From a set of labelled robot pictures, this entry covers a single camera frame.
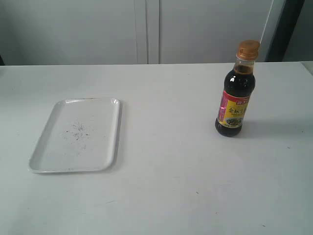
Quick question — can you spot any soy sauce bottle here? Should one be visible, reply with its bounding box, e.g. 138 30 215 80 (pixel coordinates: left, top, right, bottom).
215 40 260 137

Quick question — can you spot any white rectangular tray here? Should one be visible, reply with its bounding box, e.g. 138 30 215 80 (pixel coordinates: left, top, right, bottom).
28 97 121 174

